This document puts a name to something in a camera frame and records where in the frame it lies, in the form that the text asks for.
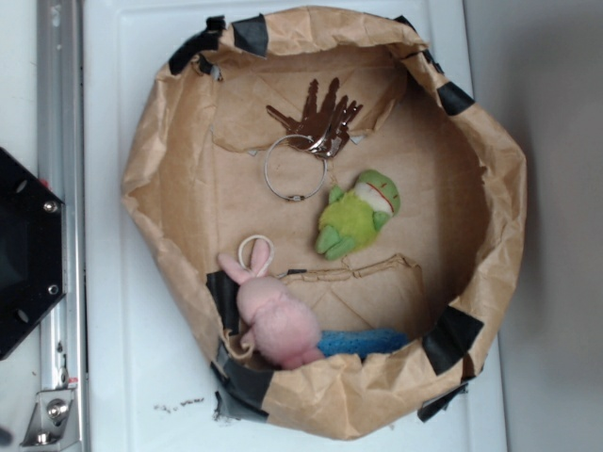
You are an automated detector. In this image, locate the blue sponge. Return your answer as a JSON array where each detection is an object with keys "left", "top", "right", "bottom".
[{"left": 318, "top": 329, "right": 409, "bottom": 360}]

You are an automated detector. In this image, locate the pink bunny plush toy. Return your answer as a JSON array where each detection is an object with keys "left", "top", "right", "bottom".
[{"left": 217, "top": 234, "right": 325, "bottom": 370}]

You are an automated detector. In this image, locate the aluminium rail frame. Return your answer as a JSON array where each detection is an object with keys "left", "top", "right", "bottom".
[{"left": 37, "top": 1, "right": 90, "bottom": 451}]

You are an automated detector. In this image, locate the metal corner bracket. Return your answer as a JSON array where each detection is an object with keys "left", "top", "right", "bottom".
[{"left": 19, "top": 389, "right": 79, "bottom": 451}]

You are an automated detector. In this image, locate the green frog plush toy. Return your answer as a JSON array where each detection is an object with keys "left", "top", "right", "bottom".
[{"left": 315, "top": 169, "right": 401, "bottom": 261}]

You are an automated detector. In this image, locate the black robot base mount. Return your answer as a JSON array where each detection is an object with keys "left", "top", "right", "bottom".
[{"left": 1, "top": 150, "right": 65, "bottom": 360}]

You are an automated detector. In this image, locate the brown paper bag bin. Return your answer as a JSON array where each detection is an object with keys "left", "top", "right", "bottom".
[{"left": 122, "top": 7, "right": 527, "bottom": 440}]

